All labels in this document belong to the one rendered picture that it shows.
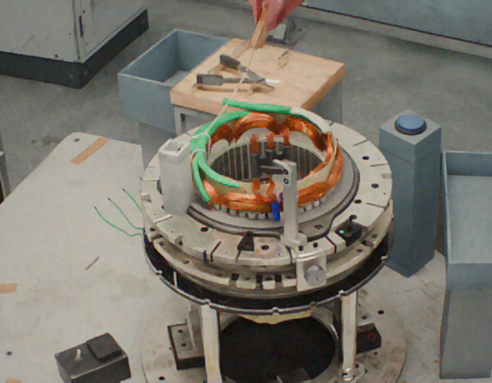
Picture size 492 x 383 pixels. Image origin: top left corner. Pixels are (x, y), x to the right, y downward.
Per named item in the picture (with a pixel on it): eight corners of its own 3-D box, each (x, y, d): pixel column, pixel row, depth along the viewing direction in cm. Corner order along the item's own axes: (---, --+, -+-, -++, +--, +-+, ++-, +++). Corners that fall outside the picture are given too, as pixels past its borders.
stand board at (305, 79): (170, 103, 172) (169, 90, 171) (234, 49, 185) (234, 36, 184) (287, 134, 164) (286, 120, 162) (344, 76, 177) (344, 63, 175)
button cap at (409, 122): (413, 135, 164) (413, 129, 163) (392, 125, 166) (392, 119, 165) (428, 125, 166) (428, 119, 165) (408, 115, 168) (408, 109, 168)
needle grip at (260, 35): (249, 46, 134) (263, 7, 130) (251, 38, 135) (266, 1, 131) (261, 50, 134) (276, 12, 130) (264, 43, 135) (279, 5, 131)
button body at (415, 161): (407, 278, 177) (414, 144, 162) (374, 261, 181) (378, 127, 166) (434, 257, 181) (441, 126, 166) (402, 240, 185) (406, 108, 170)
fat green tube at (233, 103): (220, 111, 151) (219, 99, 149) (235, 98, 153) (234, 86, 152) (320, 139, 144) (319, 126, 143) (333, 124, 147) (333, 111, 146)
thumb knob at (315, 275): (303, 284, 134) (303, 267, 132) (323, 278, 134) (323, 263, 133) (306, 289, 133) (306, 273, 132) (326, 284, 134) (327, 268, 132)
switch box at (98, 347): (58, 375, 162) (52, 348, 159) (114, 353, 166) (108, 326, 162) (76, 399, 157) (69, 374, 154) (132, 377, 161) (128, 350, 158)
